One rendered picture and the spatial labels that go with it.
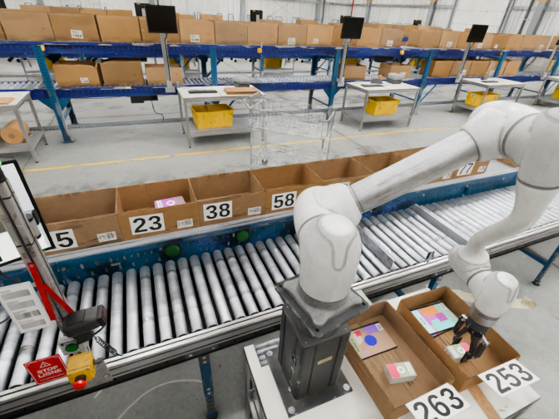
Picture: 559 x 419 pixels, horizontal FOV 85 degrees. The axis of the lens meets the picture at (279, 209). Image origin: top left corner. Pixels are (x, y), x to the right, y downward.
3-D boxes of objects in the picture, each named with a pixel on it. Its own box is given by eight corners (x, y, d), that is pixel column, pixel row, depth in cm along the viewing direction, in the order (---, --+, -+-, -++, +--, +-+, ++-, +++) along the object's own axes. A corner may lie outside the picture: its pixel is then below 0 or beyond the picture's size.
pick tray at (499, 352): (458, 393, 116) (468, 379, 110) (393, 313, 145) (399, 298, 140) (511, 370, 125) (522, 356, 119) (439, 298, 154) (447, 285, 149)
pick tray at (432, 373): (387, 424, 106) (394, 410, 100) (329, 332, 135) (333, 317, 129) (447, 392, 116) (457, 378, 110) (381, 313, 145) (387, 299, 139)
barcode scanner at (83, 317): (114, 335, 102) (101, 316, 96) (74, 349, 99) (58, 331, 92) (114, 319, 107) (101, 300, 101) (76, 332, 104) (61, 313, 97)
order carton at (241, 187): (199, 228, 172) (196, 202, 163) (190, 201, 195) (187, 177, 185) (264, 215, 186) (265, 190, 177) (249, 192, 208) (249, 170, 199)
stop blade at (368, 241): (389, 272, 173) (393, 260, 168) (344, 226, 208) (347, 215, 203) (390, 272, 173) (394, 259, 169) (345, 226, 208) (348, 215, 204)
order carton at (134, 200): (122, 242, 158) (115, 214, 149) (123, 212, 181) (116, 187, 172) (200, 227, 172) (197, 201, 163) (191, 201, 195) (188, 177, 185)
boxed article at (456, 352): (471, 360, 127) (476, 354, 124) (451, 365, 125) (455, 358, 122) (462, 348, 131) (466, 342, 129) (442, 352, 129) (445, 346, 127)
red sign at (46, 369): (37, 385, 107) (22, 364, 100) (37, 382, 107) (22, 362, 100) (89, 369, 112) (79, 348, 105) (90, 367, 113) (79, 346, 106)
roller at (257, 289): (263, 318, 145) (264, 312, 142) (233, 250, 185) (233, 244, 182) (273, 315, 147) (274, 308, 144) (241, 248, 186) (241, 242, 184)
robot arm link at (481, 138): (288, 229, 93) (281, 192, 111) (310, 262, 101) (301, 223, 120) (557, 98, 77) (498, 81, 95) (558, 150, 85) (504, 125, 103)
